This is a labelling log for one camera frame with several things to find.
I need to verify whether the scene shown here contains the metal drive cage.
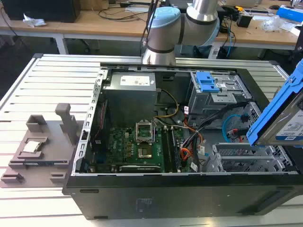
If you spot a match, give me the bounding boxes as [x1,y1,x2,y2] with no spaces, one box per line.
[186,70,252,117]

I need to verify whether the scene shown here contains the CPU socket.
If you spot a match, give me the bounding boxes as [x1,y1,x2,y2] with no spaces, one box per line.
[137,147,152,159]

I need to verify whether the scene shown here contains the black RAM slot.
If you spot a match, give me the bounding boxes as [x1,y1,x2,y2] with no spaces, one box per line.
[161,127,173,173]
[170,127,183,173]

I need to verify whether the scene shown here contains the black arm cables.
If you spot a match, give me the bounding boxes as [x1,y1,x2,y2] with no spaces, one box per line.
[141,0,160,46]

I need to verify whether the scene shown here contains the black desk cables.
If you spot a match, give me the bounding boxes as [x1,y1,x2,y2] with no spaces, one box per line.
[98,6,152,23]

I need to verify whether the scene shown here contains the black cable bundle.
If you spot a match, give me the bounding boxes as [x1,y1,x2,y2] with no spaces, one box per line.
[188,101,250,144]

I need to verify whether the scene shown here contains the orange red wire bundle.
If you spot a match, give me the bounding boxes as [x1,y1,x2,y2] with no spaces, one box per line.
[179,127,205,164]

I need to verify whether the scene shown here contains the green motherboard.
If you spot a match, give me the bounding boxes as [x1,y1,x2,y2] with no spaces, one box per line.
[107,126,190,173]

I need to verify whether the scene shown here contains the small black device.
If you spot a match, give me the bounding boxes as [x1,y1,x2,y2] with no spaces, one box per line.
[236,11,253,28]

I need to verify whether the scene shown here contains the black box on desk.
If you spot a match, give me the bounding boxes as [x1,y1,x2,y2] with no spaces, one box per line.
[1,0,80,24]

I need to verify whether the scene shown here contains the black open PC case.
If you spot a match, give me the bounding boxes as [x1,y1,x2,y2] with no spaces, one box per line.
[62,61,303,220]

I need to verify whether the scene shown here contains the thin red wire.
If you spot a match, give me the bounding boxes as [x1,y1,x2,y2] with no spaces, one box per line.
[93,101,107,144]

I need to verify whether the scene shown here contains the grey parts rack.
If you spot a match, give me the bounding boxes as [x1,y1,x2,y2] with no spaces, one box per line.
[0,103,85,189]

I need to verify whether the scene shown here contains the silver CPU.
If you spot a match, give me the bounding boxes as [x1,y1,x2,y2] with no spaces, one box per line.
[23,140,43,153]

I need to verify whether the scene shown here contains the blue cardboard box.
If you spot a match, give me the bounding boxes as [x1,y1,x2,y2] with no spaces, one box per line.
[276,4,303,25]

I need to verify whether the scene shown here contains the red orange disk power wire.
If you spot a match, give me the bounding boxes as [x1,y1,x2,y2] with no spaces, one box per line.
[227,129,243,142]

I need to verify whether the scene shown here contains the yellow black power cable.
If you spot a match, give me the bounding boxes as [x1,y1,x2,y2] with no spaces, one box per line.
[155,88,180,119]

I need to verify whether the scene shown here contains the metal socket cover frame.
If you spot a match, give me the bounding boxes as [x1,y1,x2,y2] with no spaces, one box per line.
[135,121,155,145]

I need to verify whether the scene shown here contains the metal disk bay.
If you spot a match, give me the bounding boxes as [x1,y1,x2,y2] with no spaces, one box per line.
[208,141,288,173]

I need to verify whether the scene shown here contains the crumpled white paper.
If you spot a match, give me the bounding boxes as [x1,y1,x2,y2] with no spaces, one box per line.
[22,12,47,27]

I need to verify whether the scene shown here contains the hanging blue cable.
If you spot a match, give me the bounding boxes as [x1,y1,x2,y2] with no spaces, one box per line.
[225,29,237,58]

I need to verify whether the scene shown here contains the blue disk data wire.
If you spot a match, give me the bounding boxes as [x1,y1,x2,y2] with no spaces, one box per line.
[223,113,249,144]

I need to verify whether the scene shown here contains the clear plastic bag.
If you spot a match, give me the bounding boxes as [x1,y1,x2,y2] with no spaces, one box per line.
[262,15,286,32]

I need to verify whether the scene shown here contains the hard disk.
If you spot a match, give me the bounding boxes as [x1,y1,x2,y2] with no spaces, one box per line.
[246,58,303,148]

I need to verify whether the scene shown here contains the grey power supply unit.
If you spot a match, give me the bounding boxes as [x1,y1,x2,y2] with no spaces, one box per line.
[103,72,158,122]

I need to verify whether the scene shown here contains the empty blue disk carrier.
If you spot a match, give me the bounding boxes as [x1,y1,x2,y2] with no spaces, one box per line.
[196,71,220,94]

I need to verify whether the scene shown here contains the black graphics card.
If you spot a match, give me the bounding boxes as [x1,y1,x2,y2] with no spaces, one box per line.
[119,165,162,174]

